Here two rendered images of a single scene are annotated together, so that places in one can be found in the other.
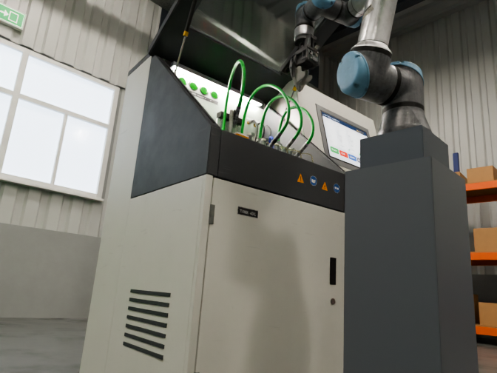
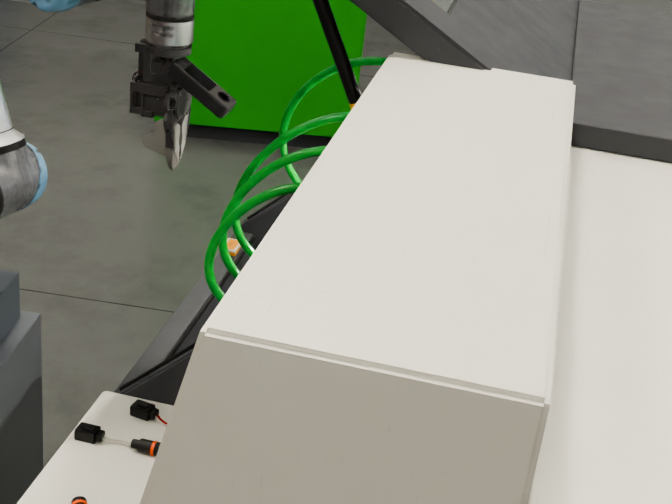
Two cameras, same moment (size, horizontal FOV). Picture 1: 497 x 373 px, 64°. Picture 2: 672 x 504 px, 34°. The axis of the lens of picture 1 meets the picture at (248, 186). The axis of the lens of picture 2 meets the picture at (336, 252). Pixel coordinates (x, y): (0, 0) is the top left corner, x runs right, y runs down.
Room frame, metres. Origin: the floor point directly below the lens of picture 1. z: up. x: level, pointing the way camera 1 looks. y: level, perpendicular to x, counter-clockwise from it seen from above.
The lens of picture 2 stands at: (2.80, -1.09, 1.90)
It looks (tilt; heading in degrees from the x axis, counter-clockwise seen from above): 26 degrees down; 138
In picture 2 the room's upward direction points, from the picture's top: 7 degrees clockwise
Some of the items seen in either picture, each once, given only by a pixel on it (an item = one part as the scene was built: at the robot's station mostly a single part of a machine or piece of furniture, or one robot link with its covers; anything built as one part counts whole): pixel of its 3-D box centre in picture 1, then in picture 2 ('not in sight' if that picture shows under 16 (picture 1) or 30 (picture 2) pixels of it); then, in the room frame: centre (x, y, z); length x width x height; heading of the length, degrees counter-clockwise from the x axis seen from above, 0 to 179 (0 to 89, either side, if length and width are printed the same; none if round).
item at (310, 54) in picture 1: (305, 53); (163, 79); (1.35, -0.18, 1.35); 0.09 x 0.08 x 0.12; 38
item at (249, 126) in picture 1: (254, 141); not in sight; (1.95, -0.01, 1.20); 0.13 x 0.03 x 0.31; 128
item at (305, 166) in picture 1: (285, 175); (192, 339); (1.40, -0.13, 0.87); 0.62 x 0.04 x 0.16; 128
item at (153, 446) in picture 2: not in sight; (119, 439); (1.74, -0.47, 0.99); 0.12 x 0.02 x 0.02; 37
